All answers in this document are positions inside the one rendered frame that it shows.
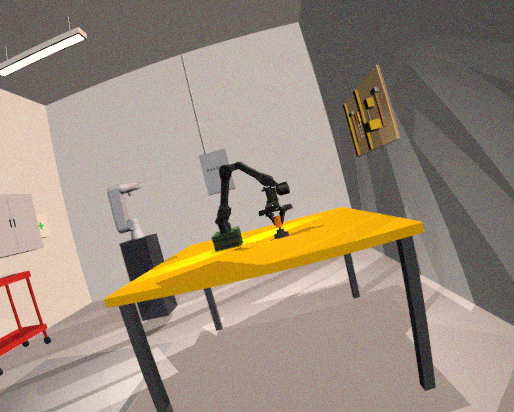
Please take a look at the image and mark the orange cylinder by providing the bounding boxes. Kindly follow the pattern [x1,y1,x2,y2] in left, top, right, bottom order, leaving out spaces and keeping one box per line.
[273,215,283,228]

